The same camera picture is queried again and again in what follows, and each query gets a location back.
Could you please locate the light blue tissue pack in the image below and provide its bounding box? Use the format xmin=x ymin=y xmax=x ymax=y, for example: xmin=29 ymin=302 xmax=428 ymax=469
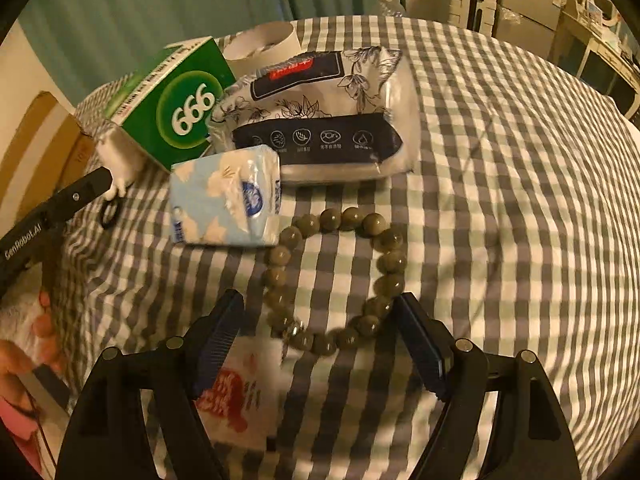
xmin=169 ymin=144 xmax=281 ymax=247

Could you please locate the green white 666 box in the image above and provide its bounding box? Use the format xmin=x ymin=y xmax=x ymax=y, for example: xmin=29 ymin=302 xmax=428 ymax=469
xmin=104 ymin=36 xmax=235 ymax=171

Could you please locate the crumpled white tissue wad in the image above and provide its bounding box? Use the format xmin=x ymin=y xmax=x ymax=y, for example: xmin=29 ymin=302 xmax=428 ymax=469
xmin=96 ymin=126 xmax=146 ymax=202

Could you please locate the white paper tape ring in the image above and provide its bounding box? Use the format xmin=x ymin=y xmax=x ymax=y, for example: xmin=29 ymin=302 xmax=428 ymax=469
xmin=219 ymin=20 xmax=304 ymax=79

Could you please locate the large clear water jug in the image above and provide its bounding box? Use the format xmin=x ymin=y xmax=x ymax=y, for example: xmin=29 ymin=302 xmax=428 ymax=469
xmin=374 ymin=0 xmax=406 ymax=18

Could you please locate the white hard suitcase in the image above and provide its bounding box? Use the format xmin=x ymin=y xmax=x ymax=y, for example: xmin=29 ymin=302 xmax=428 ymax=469
xmin=438 ymin=0 xmax=498 ymax=37

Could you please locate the green curtain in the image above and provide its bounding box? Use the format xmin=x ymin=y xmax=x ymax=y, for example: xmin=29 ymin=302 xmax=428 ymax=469
xmin=18 ymin=0 xmax=375 ymax=104

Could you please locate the dark round bead bracelet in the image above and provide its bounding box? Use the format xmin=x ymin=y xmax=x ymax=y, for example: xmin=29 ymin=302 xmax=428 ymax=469
xmin=259 ymin=206 xmax=409 ymax=359

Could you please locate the floral black tissue pack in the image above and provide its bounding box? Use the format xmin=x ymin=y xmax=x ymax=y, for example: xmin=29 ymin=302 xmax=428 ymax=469
xmin=206 ymin=46 xmax=421 ymax=185

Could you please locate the grey mini fridge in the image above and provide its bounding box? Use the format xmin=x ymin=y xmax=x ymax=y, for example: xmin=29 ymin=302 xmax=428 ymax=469
xmin=494 ymin=0 xmax=560 ymax=58

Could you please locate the person's left hand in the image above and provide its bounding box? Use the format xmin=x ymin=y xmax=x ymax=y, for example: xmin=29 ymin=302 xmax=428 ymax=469
xmin=1 ymin=289 xmax=66 ymax=417

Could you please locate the white dressing table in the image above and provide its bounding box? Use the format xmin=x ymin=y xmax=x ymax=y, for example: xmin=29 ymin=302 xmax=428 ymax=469
xmin=549 ymin=12 xmax=639 ymax=119

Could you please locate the white red printed packet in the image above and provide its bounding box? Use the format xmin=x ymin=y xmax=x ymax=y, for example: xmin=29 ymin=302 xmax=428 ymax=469
xmin=195 ymin=336 xmax=283 ymax=451

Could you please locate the brown cardboard box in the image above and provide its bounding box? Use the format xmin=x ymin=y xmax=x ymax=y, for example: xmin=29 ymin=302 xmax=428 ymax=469
xmin=0 ymin=92 xmax=96 ymax=234

